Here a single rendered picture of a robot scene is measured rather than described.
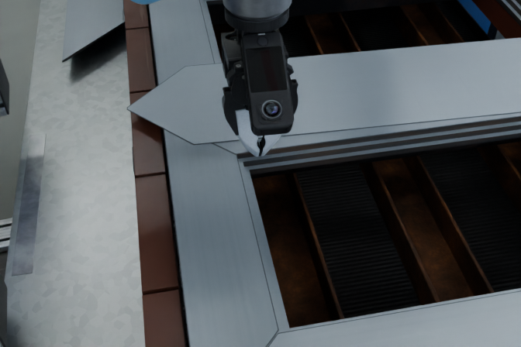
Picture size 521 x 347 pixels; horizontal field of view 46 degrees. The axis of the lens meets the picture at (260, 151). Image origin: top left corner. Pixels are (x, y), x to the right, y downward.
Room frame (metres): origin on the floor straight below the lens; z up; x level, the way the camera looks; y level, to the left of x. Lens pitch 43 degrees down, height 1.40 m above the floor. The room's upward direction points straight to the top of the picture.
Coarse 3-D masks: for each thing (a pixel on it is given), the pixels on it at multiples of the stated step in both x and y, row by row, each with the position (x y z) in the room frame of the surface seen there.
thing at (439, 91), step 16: (400, 48) 0.83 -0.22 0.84; (416, 48) 0.83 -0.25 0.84; (432, 48) 0.83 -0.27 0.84; (400, 64) 0.78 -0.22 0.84; (416, 64) 0.78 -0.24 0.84; (432, 64) 0.78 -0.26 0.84; (448, 64) 0.78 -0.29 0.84; (416, 80) 0.74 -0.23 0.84; (432, 80) 0.74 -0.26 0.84; (448, 80) 0.74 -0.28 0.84; (416, 96) 0.70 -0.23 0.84; (432, 96) 0.70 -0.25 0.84; (448, 96) 0.70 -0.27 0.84; (464, 96) 0.70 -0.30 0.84; (432, 112) 0.67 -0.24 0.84; (448, 112) 0.67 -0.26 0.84; (464, 112) 0.67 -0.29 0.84; (480, 112) 0.67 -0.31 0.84
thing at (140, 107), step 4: (144, 96) 0.70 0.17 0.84; (140, 100) 0.69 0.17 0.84; (144, 100) 0.69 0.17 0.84; (132, 104) 0.69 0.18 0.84; (136, 104) 0.69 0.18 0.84; (140, 104) 0.69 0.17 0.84; (144, 104) 0.69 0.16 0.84; (128, 108) 0.68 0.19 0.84; (132, 108) 0.68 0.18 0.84; (136, 108) 0.68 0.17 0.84; (140, 108) 0.68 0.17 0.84; (144, 108) 0.68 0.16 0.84; (136, 112) 0.67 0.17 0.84; (140, 112) 0.67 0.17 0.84; (144, 112) 0.67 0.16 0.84; (148, 112) 0.67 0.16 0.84; (140, 116) 0.66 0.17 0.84; (144, 116) 0.66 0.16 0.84; (148, 116) 0.66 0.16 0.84; (148, 120) 0.65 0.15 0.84
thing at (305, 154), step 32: (512, 0) 1.00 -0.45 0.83; (384, 128) 0.64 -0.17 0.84; (416, 128) 0.64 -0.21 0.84; (448, 128) 0.64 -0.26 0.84; (480, 128) 0.65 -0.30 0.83; (512, 128) 0.65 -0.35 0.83; (256, 160) 0.58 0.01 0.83; (288, 160) 0.59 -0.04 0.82; (320, 160) 0.59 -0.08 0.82; (256, 224) 0.47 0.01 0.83
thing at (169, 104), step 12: (180, 72) 0.76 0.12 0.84; (168, 84) 0.73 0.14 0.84; (180, 84) 0.73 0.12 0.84; (156, 96) 0.70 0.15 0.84; (168, 96) 0.70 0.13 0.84; (180, 96) 0.70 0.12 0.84; (156, 108) 0.68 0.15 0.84; (168, 108) 0.67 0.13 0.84; (180, 108) 0.67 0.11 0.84; (156, 120) 0.65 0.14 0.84; (168, 120) 0.65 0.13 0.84; (180, 120) 0.65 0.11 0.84; (192, 120) 0.65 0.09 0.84; (180, 132) 0.62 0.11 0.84; (192, 132) 0.62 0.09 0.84
